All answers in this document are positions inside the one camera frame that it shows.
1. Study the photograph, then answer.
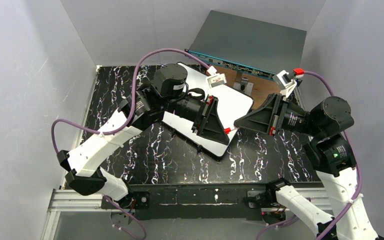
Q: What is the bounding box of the wooden board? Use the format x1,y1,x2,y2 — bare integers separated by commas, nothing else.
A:
211,64,287,110

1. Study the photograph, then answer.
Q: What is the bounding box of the aluminium rail frame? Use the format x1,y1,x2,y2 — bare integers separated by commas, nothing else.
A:
41,183,332,240

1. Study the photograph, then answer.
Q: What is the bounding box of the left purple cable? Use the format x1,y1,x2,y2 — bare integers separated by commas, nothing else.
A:
50,48,213,240

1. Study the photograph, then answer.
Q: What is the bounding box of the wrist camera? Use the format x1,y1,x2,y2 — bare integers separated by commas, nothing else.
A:
272,68,305,99
205,66,227,88

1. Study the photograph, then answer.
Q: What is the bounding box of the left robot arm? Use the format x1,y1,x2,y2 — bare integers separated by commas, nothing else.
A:
57,63,230,202

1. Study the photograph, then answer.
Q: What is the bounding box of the red marker cap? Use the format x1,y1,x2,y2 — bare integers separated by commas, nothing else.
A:
224,127,232,134

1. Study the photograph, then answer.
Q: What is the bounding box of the metal bracket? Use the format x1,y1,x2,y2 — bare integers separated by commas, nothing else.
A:
233,77,254,96

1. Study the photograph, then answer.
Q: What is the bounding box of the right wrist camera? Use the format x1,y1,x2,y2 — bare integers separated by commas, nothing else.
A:
272,68,305,99

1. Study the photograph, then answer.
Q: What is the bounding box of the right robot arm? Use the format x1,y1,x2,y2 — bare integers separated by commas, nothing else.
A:
234,93,381,240

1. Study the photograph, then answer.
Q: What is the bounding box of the blue network switch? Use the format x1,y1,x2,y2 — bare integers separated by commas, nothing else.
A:
187,10,307,80

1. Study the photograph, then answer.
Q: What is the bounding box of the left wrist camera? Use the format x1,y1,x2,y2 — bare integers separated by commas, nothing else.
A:
205,66,227,88

